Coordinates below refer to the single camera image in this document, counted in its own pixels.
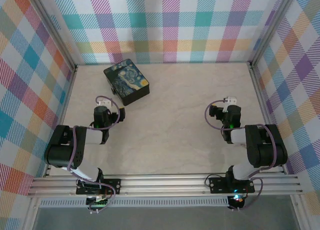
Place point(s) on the small padlock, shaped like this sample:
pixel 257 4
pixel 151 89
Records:
pixel 113 90

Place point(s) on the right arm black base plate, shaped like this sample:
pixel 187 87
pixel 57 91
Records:
pixel 218 185

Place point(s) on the aluminium frame post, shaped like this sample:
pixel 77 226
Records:
pixel 272 27
pixel 50 27

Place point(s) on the aluminium mounting rail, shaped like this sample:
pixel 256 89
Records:
pixel 165 185

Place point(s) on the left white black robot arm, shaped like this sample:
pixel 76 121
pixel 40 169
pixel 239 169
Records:
pixel 62 154

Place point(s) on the aluminium side rail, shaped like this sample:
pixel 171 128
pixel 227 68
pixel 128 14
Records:
pixel 61 119
pixel 265 107

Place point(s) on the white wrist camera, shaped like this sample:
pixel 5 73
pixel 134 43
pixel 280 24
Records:
pixel 230 100
pixel 104 103

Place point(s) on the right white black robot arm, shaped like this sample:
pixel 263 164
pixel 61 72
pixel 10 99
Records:
pixel 265 149

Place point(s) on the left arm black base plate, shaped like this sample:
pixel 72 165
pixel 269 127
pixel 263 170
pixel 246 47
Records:
pixel 112 186

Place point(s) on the black box with starry painting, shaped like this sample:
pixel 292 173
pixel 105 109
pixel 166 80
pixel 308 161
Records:
pixel 127 81

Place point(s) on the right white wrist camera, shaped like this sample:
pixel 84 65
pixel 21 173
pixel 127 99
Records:
pixel 230 100

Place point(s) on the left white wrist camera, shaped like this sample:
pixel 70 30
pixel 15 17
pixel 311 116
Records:
pixel 104 103

